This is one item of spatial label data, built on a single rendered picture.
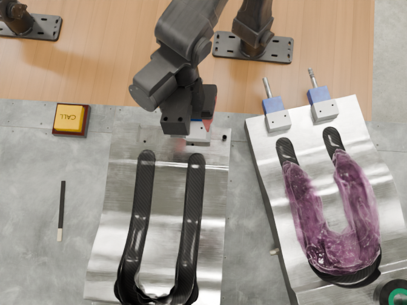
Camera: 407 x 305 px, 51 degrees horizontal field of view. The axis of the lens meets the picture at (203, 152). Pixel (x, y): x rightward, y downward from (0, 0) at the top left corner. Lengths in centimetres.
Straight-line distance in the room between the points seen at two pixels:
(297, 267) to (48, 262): 55
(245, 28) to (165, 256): 51
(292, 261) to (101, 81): 62
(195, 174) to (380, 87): 130
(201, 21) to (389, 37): 160
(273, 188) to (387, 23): 144
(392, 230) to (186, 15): 60
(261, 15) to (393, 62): 128
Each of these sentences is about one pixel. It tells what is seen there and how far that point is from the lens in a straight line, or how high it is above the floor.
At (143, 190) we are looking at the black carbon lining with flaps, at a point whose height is 88.
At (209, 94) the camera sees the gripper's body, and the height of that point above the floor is 103.
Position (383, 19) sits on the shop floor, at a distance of 223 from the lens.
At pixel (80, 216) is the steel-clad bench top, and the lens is 104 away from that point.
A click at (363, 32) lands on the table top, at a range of 120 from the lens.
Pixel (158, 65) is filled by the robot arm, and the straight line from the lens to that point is 70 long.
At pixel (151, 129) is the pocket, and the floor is 87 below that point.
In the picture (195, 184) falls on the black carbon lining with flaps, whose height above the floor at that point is 88.
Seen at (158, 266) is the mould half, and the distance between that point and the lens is 86.
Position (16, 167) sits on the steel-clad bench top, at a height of 80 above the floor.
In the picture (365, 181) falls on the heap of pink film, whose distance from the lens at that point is 93.
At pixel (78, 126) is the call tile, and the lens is 105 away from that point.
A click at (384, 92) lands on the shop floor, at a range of 206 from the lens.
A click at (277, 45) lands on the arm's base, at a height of 81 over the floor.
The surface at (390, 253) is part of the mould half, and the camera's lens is 97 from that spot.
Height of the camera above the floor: 178
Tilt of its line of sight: 75 degrees down
